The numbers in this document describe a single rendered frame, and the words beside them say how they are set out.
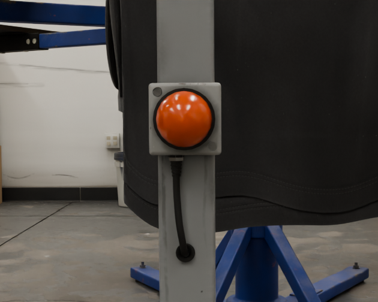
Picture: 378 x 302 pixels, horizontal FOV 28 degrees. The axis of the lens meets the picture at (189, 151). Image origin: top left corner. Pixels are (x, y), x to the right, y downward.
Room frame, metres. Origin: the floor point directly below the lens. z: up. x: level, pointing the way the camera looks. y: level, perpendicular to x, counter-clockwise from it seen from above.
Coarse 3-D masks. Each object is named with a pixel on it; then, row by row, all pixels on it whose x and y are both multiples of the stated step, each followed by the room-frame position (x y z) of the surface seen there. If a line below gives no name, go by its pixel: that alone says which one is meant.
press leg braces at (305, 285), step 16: (224, 240) 2.28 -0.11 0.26; (240, 240) 2.05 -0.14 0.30; (272, 240) 2.05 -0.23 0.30; (224, 256) 2.02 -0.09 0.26; (240, 256) 2.04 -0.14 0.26; (288, 256) 2.01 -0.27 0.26; (224, 272) 1.98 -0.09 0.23; (288, 272) 1.99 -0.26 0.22; (304, 272) 1.98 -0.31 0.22; (224, 288) 1.96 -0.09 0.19; (304, 288) 1.94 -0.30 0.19
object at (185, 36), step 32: (160, 0) 0.53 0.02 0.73; (192, 0) 0.53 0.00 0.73; (160, 32) 0.53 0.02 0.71; (192, 32) 0.53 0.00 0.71; (160, 64) 0.53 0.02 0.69; (192, 64) 0.53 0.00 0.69; (160, 96) 0.52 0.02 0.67; (160, 160) 0.53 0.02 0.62; (192, 160) 0.53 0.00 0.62; (160, 192) 0.53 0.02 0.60; (192, 192) 0.53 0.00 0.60; (160, 224) 0.53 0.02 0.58; (192, 224) 0.53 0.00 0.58; (160, 256) 0.53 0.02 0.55; (160, 288) 0.53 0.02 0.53; (192, 288) 0.53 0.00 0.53
